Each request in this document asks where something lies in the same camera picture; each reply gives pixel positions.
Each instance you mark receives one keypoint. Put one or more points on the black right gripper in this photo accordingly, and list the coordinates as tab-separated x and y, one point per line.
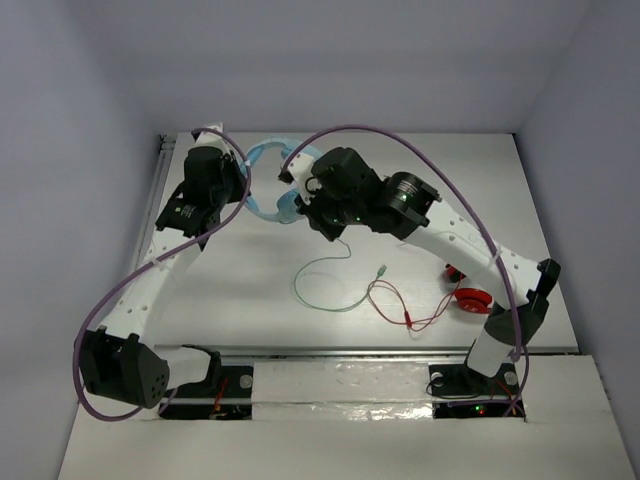
310	208

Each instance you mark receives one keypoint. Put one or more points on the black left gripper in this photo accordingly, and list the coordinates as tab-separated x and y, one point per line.
232	182

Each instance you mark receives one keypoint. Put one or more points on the light blue headphones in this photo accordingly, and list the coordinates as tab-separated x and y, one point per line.
269	200

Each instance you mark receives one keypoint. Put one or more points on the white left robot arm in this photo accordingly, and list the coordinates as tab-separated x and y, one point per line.
120	359

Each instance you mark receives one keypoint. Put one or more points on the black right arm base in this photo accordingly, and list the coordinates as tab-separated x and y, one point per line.
461	393

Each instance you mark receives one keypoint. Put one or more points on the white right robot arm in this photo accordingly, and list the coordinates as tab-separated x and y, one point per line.
412	211

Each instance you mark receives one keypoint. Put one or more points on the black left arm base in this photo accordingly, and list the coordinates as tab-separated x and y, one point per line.
229	400

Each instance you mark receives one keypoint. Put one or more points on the red headphones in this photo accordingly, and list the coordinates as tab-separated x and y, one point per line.
470	300

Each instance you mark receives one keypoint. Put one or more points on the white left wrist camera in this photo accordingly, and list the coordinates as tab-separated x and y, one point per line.
209	136

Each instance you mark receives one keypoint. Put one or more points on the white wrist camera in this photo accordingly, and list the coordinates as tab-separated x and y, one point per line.
298	170
209	136

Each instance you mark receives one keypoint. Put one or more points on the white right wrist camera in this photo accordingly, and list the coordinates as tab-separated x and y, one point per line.
298	170

